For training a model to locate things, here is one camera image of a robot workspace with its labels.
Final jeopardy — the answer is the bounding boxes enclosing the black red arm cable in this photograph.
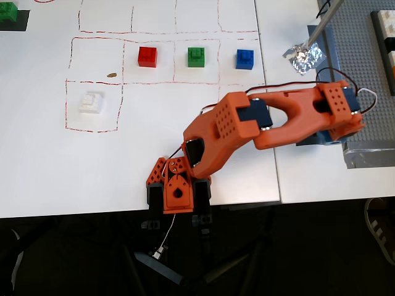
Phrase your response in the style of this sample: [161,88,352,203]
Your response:
[199,68,360,115]

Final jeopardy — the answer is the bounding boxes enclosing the white gripper servo cable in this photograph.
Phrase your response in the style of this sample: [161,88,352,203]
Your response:
[354,88,379,115]

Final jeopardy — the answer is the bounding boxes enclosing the white cable with connector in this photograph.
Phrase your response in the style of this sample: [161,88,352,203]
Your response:
[153,212,177,260]

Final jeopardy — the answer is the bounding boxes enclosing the blue brick block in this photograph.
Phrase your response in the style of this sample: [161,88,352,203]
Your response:
[235,48,255,70]

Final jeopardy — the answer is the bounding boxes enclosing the grey tape strip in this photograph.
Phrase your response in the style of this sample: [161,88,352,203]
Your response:
[307,25,344,86]

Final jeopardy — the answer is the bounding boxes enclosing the black table clamp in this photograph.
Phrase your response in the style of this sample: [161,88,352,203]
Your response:
[191,179,214,237]
[141,182,164,231]

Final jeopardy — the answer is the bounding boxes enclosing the silver duct tape patch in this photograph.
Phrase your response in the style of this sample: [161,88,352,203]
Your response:
[341,138,395,170]

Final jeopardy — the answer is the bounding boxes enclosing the orange robot base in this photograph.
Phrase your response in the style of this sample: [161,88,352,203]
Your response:
[146,156,214,215]

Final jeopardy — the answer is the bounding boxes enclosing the white brick block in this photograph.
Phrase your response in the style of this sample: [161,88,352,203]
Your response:
[77,91,105,115]

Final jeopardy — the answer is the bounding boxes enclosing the black shoe white stripes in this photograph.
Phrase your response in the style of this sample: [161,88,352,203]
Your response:
[363,197,395,266]

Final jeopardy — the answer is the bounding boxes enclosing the thin black cable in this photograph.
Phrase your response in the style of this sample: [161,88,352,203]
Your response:
[315,0,333,19]

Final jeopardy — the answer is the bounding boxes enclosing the green brick block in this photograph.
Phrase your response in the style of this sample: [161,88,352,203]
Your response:
[187,46,207,68]
[0,1,18,23]

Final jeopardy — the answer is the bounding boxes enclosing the orange gripper black servo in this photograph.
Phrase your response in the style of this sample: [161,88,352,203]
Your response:
[320,85,367,147]

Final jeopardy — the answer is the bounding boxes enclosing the large white brick patch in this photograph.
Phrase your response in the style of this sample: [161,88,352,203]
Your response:
[378,10,395,40]

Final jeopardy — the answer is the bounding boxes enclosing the grey studded baseplate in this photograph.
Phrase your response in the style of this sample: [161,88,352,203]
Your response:
[317,0,395,152]

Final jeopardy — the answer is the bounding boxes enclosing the black tripod stand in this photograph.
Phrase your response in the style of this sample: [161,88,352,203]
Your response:
[134,243,259,286]

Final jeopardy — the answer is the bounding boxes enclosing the crumpled aluminium foil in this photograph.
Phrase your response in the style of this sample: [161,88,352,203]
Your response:
[282,41,327,77]

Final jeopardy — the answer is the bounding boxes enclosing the red brick block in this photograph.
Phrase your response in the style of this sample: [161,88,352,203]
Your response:
[137,46,159,68]

